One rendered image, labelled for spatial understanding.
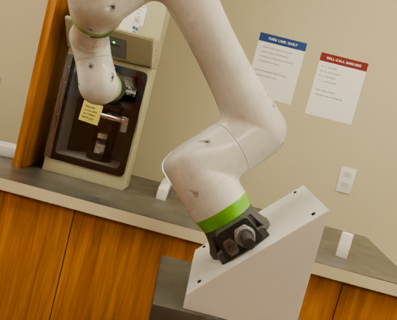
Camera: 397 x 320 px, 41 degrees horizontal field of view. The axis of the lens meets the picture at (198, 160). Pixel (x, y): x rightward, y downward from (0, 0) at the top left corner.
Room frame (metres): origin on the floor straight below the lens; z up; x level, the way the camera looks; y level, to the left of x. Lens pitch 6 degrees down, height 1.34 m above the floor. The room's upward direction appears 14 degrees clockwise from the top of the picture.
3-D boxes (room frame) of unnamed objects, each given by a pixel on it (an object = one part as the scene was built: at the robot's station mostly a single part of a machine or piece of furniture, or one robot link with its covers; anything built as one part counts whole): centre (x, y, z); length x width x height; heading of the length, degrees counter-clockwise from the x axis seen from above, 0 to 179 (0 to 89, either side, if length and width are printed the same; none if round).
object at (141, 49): (1.90, 0.41, 1.46); 0.32 x 0.11 x 0.10; 87
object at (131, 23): (1.90, 0.36, 1.54); 0.05 x 0.05 x 0.06; 75
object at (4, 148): (2.07, 0.77, 0.96); 0.16 x 0.12 x 0.04; 96
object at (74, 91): (1.95, 0.41, 1.19); 0.30 x 0.01 x 0.40; 86
